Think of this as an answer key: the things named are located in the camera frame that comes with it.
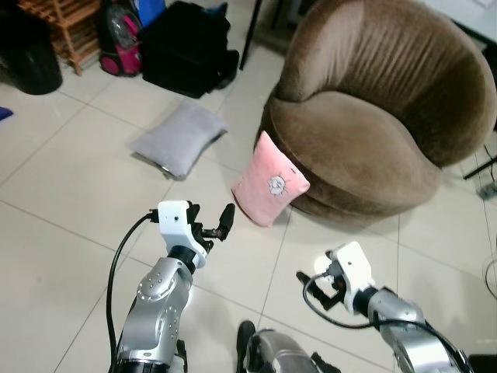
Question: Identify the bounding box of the black low cabinet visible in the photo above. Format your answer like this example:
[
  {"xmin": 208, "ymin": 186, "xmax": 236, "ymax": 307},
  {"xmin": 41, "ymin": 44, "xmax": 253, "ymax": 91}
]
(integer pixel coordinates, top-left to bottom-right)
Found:
[{"xmin": 466, "ymin": 354, "xmax": 497, "ymax": 373}]

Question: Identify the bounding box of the grey pillow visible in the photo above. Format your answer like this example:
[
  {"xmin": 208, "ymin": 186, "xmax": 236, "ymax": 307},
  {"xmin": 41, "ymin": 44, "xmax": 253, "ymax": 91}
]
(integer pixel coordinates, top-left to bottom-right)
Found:
[{"xmin": 129, "ymin": 101, "xmax": 228, "ymax": 181}]

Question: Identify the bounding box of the blue container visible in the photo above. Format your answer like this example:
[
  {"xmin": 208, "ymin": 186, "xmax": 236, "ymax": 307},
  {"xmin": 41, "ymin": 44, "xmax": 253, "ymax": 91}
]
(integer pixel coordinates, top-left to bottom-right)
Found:
[{"xmin": 137, "ymin": 0, "xmax": 166, "ymax": 26}]

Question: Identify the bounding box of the black fabric bag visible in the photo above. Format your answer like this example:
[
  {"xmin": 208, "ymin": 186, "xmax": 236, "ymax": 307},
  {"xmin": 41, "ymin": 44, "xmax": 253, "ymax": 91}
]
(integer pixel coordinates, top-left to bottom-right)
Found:
[{"xmin": 140, "ymin": 2, "xmax": 240, "ymax": 99}]

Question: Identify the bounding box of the white table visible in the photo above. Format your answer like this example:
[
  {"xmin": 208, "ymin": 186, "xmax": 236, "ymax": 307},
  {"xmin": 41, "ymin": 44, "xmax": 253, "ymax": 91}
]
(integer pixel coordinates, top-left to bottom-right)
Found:
[{"xmin": 431, "ymin": 0, "xmax": 497, "ymax": 44}]

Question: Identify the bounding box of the pink embroidered pillow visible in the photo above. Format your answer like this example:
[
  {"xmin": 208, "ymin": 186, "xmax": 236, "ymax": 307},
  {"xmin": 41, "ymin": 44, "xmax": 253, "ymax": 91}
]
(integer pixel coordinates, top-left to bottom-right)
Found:
[{"xmin": 231, "ymin": 131, "xmax": 311, "ymax": 228}]

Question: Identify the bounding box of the magenta vacuum cleaner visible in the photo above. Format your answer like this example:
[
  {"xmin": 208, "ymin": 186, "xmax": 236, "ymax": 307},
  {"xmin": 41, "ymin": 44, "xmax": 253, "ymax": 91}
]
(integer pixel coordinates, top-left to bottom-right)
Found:
[{"xmin": 96, "ymin": 0, "xmax": 144, "ymax": 77}]

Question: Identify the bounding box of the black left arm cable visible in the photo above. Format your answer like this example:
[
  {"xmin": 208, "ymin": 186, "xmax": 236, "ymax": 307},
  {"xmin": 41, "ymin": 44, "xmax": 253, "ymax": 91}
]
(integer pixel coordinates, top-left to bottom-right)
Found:
[{"xmin": 106, "ymin": 212, "xmax": 162, "ymax": 373}]

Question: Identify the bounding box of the black table leg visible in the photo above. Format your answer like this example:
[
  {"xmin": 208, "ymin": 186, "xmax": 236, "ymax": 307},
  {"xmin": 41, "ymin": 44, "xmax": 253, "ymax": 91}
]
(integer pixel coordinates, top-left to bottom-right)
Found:
[{"xmin": 241, "ymin": 0, "xmax": 265, "ymax": 71}]

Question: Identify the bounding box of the silver robot left leg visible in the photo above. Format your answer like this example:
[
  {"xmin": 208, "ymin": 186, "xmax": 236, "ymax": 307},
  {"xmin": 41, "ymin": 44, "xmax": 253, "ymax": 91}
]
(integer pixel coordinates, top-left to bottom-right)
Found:
[{"xmin": 172, "ymin": 338, "xmax": 189, "ymax": 373}]

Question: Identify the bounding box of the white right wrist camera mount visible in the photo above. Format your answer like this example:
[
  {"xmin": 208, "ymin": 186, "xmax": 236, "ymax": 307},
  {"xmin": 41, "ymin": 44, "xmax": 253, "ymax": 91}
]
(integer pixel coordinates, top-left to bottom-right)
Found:
[{"xmin": 325, "ymin": 241, "xmax": 378, "ymax": 313}]

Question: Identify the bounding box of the wooden shelf rack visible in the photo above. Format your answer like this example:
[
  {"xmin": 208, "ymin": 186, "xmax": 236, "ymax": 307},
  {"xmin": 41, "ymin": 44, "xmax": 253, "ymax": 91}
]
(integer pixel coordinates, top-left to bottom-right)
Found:
[{"xmin": 17, "ymin": 0, "xmax": 102, "ymax": 76}]

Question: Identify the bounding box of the silver robot right leg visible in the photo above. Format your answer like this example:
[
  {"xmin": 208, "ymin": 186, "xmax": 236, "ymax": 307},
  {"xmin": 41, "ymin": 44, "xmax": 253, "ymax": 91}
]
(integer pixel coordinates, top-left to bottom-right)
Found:
[{"xmin": 237, "ymin": 320, "xmax": 342, "ymax": 373}]

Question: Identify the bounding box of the black round bin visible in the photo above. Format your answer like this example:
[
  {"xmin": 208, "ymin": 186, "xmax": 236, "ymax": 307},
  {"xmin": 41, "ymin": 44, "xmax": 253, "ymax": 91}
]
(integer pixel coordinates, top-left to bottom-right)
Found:
[{"xmin": 0, "ymin": 8, "xmax": 63, "ymax": 96}]

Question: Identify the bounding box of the black metal stand foot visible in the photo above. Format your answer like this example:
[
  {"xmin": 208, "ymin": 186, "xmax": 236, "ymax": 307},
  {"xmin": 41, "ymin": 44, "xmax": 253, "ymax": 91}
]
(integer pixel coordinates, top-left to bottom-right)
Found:
[{"xmin": 464, "ymin": 145, "xmax": 497, "ymax": 180}]

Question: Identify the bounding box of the silver robot leg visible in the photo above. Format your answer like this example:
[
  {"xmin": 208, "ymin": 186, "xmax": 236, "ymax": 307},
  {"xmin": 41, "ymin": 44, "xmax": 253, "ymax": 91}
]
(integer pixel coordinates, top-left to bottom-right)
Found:
[
  {"xmin": 237, "ymin": 320, "xmax": 342, "ymax": 373},
  {"xmin": 172, "ymin": 338, "xmax": 189, "ymax": 373}
]

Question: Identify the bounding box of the brown round velvet sofa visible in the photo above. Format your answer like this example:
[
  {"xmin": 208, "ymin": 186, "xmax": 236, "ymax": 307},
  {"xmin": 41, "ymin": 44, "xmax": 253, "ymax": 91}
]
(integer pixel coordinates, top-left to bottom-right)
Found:
[{"xmin": 259, "ymin": 0, "xmax": 497, "ymax": 228}]

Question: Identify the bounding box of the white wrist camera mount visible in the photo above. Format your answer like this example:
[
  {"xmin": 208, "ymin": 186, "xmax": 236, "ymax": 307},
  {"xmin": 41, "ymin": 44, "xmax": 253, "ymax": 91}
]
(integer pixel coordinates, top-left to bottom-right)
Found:
[
  {"xmin": 325, "ymin": 241, "xmax": 378, "ymax": 313},
  {"xmin": 158, "ymin": 200, "xmax": 209, "ymax": 254}
]

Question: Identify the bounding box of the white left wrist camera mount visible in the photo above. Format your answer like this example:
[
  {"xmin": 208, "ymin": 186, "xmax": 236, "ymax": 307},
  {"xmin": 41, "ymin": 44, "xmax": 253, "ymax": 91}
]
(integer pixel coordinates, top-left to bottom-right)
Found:
[{"xmin": 158, "ymin": 200, "xmax": 209, "ymax": 254}]

